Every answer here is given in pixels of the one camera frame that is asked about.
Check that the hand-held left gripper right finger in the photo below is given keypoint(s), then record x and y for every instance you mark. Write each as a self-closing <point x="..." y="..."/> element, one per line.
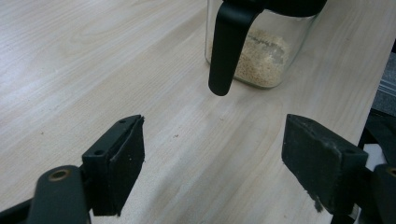
<point x="317" y="161"/>

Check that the glass jar with black lid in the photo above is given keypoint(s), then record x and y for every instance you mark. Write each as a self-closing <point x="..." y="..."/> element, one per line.
<point x="227" y="46"/>

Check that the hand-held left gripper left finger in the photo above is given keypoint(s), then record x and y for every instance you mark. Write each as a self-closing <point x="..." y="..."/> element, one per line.
<point x="121" y="168"/>

